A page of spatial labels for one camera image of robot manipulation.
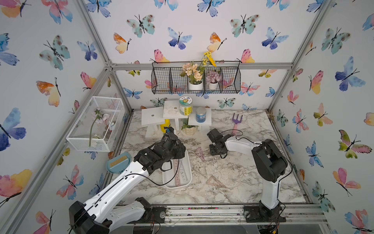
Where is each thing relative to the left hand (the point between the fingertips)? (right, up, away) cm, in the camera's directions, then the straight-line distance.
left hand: (183, 147), depth 75 cm
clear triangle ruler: (+14, -16, +16) cm, 26 cm away
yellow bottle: (-12, +13, +22) cm, 28 cm away
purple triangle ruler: (+9, -7, +22) cm, 24 cm away
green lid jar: (+1, +22, +8) cm, 23 cm away
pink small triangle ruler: (+19, -22, +10) cm, 31 cm away
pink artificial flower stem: (-43, +15, 0) cm, 46 cm away
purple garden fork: (+38, +14, +40) cm, 57 cm away
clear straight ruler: (-1, -16, +14) cm, 21 cm away
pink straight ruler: (-5, -17, +14) cm, 22 cm away
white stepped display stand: (-22, +16, +21) cm, 34 cm away
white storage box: (-10, -18, +12) cm, 24 cm away
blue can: (+9, +18, +14) cm, 24 cm away
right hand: (+20, -5, +22) cm, 30 cm away
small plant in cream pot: (+2, +8, +24) cm, 25 cm away
